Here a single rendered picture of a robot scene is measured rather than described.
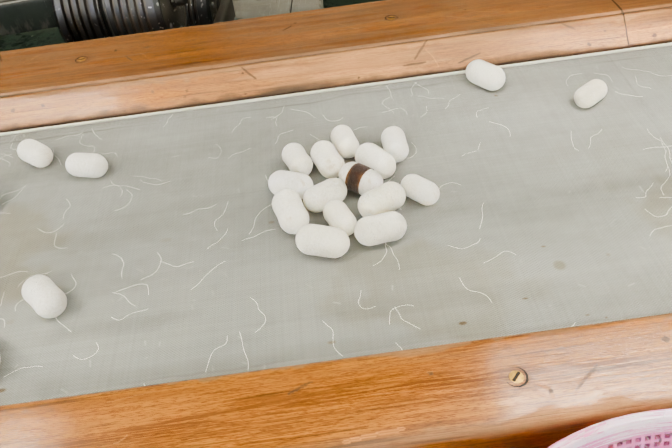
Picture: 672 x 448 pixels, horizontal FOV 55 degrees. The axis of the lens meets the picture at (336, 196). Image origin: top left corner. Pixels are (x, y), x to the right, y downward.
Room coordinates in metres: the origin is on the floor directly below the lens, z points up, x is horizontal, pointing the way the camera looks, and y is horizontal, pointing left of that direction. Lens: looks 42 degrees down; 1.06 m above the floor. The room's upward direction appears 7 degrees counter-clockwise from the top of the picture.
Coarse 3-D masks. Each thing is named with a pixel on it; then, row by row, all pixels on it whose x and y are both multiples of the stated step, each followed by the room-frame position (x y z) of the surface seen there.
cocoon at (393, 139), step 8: (392, 128) 0.41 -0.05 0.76; (400, 128) 0.41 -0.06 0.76; (384, 136) 0.40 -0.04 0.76; (392, 136) 0.40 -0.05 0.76; (400, 136) 0.40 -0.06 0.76; (384, 144) 0.39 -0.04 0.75; (392, 144) 0.39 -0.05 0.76; (400, 144) 0.39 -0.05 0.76; (392, 152) 0.38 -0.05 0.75; (400, 152) 0.38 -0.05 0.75; (408, 152) 0.39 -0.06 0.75; (400, 160) 0.38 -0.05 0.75
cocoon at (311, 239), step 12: (300, 228) 0.31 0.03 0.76; (312, 228) 0.31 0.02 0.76; (324, 228) 0.31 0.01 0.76; (336, 228) 0.30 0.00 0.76; (300, 240) 0.30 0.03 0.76; (312, 240) 0.30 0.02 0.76; (324, 240) 0.30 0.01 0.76; (336, 240) 0.29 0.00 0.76; (348, 240) 0.30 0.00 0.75; (312, 252) 0.30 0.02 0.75; (324, 252) 0.29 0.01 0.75; (336, 252) 0.29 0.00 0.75
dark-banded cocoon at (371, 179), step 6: (348, 162) 0.37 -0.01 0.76; (354, 162) 0.37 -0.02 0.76; (342, 168) 0.37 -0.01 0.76; (348, 168) 0.36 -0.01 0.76; (342, 174) 0.36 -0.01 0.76; (366, 174) 0.35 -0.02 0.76; (372, 174) 0.35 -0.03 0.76; (378, 174) 0.36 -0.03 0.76; (342, 180) 0.36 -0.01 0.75; (360, 180) 0.35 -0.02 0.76; (366, 180) 0.35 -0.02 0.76; (372, 180) 0.35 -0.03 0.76; (378, 180) 0.35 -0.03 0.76; (360, 186) 0.35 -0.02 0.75; (366, 186) 0.35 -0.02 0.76; (372, 186) 0.35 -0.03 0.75; (360, 192) 0.35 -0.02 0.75
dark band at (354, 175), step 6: (354, 168) 0.36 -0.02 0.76; (360, 168) 0.36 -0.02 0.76; (366, 168) 0.36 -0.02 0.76; (348, 174) 0.36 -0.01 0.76; (354, 174) 0.36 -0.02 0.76; (360, 174) 0.36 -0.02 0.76; (348, 180) 0.36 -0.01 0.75; (354, 180) 0.35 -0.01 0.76; (348, 186) 0.36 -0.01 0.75; (354, 186) 0.35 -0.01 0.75
